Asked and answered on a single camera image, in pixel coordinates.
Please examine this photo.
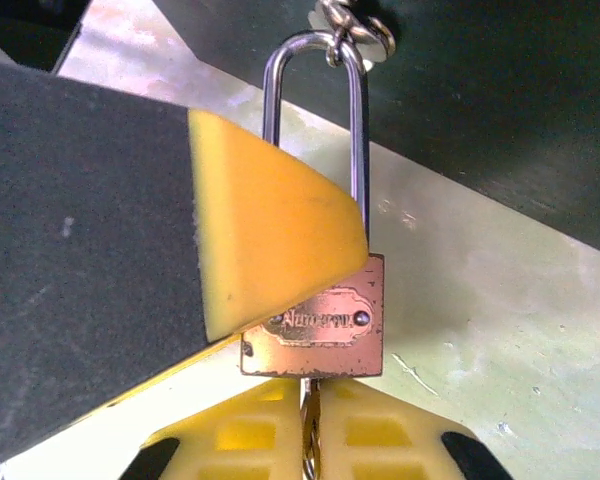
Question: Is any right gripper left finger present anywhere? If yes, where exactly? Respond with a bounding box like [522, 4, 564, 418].
[122, 378, 304, 480]

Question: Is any small silver key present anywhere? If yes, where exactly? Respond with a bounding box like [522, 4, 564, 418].
[299, 377, 326, 480]

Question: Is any metal key ring chain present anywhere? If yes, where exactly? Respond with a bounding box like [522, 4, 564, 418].
[307, 0, 397, 69]

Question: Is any brass padlock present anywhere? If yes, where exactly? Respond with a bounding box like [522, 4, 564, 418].
[239, 30, 386, 379]

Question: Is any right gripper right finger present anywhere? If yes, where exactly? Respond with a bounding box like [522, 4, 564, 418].
[316, 378, 514, 480]

